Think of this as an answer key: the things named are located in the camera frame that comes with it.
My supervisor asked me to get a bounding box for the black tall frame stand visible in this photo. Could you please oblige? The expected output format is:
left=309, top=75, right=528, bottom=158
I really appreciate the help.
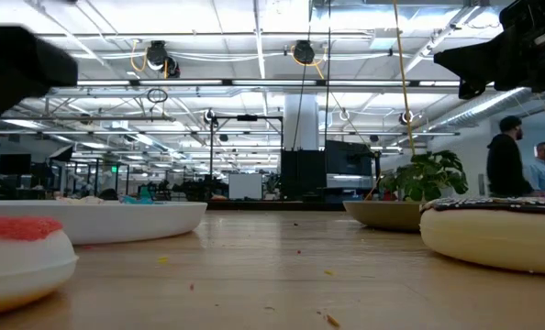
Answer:
left=209, top=114, right=284, bottom=181

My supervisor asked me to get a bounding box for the yellow hanging cable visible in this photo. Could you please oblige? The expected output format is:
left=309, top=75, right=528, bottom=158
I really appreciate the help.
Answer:
left=393, top=0, right=417, bottom=157

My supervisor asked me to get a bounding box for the pink frosted donut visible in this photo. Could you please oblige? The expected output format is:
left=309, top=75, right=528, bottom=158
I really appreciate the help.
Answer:
left=0, top=214, right=80, bottom=317

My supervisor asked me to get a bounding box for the tan bowl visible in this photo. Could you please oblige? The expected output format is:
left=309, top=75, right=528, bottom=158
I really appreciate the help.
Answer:
left=343, top=200, right=425, bottom=233

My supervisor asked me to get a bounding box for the chocolate frosted sprinkled donut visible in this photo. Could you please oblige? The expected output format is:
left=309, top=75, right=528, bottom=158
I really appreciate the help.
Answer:
left=418, top=195, right=545, bottom=276

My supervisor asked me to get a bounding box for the black ceiling cable reel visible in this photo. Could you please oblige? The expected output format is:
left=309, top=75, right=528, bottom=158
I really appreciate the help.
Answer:
left=146, top=39, right=181, bottom=78
left=293, top=39, right=316, bottom=65

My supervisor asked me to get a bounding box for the black table edge frame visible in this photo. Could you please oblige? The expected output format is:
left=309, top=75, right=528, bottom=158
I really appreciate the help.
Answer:
left=206, top=201, right=347, bottom=212

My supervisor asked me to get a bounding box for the black cabinet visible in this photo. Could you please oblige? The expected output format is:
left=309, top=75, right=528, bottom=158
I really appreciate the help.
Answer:
left=280, top=148, right=328, bottom=203

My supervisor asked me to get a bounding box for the black and grey machine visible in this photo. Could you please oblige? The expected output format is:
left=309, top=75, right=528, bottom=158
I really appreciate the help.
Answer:
left=325, top=139, right=375, bottom=203

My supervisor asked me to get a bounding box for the small black monitor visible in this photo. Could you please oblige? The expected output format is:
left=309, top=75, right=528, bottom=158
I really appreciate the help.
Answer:
left=0, top=153, right=32, bottom=176

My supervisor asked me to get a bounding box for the white round plate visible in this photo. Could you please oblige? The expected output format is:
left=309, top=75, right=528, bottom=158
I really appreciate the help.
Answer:
left=0, top=199, right=208, bottom=247

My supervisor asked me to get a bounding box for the white board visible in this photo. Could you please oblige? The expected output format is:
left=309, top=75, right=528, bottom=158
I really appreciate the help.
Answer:
left=228, top=172, right=263, bottom=201

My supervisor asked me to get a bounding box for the green leafy plant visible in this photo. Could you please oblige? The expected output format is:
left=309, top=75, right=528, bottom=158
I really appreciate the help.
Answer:
left=382, top=149, right=470, bottom=203

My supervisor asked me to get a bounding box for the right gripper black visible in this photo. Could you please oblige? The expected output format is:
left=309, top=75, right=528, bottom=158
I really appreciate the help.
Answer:
left=433, top=0, right=545, bottom=100

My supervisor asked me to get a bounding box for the white building column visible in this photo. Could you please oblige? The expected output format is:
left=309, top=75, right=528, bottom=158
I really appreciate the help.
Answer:
left=284, top=94, right=319, bottom=151

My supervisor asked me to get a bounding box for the person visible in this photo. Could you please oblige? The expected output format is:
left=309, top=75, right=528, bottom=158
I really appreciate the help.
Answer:
left=486, top=115, right=535, bottom=198
left=528, top=141, right=545, bottom=193

